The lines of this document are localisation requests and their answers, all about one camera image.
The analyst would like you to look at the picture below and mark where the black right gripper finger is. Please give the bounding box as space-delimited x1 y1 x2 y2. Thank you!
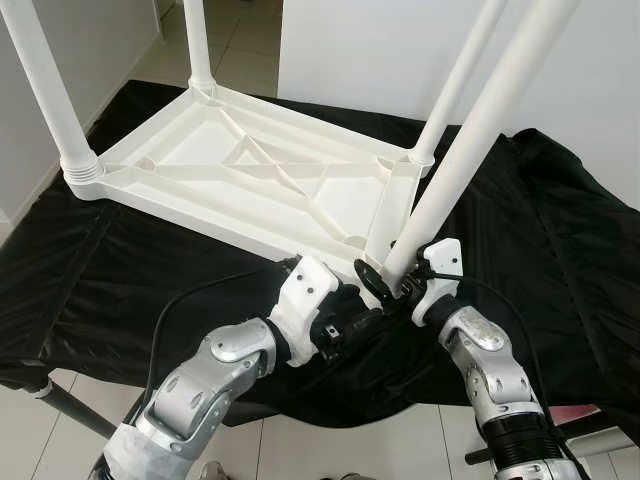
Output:
355 260 396 306

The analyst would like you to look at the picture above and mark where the white plastic table leg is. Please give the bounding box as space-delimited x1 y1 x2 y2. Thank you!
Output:
383 0 583 286
0 0 103 186
182 0 219 93
408 0 511 169

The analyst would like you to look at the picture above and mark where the white plastic table top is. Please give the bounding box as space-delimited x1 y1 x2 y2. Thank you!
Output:
63 82 438 306

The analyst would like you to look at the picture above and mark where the pink stool seat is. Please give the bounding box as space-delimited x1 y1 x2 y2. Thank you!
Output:
550 403 606 421

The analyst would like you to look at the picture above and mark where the black metal bar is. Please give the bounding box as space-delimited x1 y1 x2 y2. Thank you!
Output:
465 410 640 466

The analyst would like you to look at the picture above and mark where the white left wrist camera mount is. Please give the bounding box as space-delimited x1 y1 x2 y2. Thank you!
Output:
265 255 341 368

